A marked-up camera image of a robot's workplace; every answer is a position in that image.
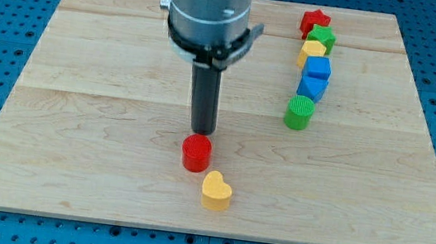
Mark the green star block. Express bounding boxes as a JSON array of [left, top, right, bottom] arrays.
[[306, 24, 337, 55]]

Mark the green cylinder block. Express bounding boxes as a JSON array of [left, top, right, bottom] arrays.
[[284, 95, 316, 131]]

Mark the blue triangle block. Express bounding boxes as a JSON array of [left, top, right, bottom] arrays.
[[296, 76, 328, 103]]

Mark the red star block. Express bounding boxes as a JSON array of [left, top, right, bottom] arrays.
[[299, 8, 332, 39]]

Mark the yellow heart block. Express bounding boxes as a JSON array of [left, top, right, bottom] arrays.
[[201, 170, 233, 212]]

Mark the blue cube block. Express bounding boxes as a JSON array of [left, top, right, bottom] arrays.
[[301, 56, 331, 80]]

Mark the red cylinder block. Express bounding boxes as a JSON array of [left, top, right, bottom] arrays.
[[181, 134, 213, 173]]

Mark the light wooden board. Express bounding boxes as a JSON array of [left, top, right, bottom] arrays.
[[0, 0, 436, 244]]

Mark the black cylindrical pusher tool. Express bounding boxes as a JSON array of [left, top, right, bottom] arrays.
[[190, 63, 222, 136]]

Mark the black clamp ring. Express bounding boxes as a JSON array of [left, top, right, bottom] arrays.
[[161, 12, 266, 77]]

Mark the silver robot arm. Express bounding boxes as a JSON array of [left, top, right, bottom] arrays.
[[161, 0, 252, 65]]

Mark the yellow pentagon block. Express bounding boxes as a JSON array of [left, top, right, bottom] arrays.
[[296, 40, 327, 68]]

